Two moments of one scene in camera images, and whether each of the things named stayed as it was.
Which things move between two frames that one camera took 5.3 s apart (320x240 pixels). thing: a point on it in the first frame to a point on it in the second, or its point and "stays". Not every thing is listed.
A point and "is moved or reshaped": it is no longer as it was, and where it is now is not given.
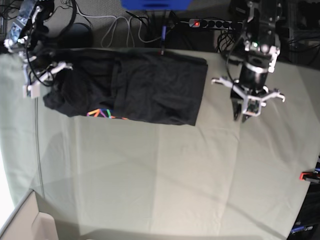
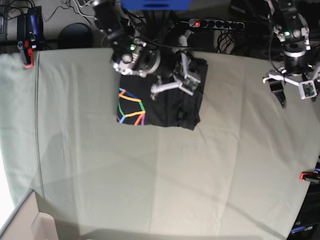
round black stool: [75, 36] stays
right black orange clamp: [310, 176] stays
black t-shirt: [141, 85] is moved or reshaped
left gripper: [32, 86] to [188, 82]
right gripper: [251, 104] to [307, 85]
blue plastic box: [156, 5] stays
